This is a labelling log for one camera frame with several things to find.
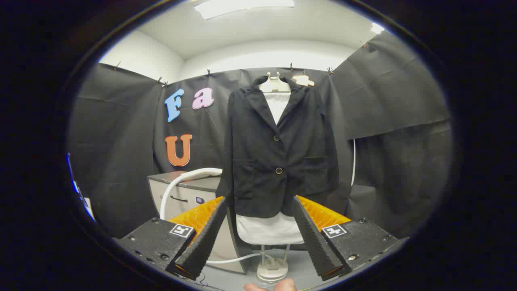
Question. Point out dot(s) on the black suit jacket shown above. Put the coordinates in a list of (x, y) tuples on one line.
[(262, 153)]

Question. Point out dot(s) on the rectangular ceiling light panel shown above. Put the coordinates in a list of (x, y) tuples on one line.
[(242, 7)]

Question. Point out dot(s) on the white garment steamer base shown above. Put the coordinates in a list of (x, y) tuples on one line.
[(272, 271)]

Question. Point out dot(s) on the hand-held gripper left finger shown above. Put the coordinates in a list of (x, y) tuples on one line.
[(202, 242)]

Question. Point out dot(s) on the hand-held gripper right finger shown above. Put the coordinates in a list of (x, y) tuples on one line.
[(317, 246)]

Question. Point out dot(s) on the grey drawer cabinet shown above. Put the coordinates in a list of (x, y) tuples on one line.
[(181, 194)]

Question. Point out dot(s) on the white clothes hanger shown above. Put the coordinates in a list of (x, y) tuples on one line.
[(274, 84)]

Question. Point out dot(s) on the black backdrop cloth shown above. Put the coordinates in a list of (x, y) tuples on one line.
[(121, 141)]

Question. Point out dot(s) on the small ceiling light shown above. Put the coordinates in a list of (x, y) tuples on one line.
[(377, 28)]

